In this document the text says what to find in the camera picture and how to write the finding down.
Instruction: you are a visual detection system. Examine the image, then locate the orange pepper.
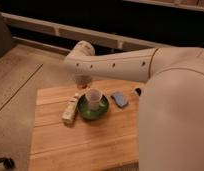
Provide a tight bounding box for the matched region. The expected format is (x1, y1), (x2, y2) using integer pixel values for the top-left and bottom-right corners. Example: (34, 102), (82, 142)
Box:
(77, 84), (88, 90)

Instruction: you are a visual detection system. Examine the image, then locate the white bottle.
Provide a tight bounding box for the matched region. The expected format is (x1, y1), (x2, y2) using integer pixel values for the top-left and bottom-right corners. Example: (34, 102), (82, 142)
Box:
(62, 93), (79, 124)

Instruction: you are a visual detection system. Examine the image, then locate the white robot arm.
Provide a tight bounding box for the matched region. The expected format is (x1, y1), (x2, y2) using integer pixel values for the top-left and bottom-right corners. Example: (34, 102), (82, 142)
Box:
(64, 41), (204, 171)

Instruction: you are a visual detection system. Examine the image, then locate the white ceramic cup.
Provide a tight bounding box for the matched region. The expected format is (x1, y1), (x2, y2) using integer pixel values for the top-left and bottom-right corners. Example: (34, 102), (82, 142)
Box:
(85, 89), (102, 110)

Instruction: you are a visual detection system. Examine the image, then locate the office chair wheel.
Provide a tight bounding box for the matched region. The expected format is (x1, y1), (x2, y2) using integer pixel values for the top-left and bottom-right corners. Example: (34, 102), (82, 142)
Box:
(0, 157), (15, 169)

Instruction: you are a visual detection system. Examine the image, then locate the white shelf rail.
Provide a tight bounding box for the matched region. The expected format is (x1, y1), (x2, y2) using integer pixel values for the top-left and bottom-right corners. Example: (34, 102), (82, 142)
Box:
(1, 12), (166, 51)

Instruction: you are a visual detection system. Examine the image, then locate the green bowl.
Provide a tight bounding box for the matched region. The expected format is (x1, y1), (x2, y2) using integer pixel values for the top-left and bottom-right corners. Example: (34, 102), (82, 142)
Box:
(77, 95), (109, 120)

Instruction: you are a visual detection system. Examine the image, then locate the blue sponge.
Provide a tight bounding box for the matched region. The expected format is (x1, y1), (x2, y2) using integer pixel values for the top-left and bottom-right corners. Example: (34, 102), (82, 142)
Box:
(111, 92), (128, 108)

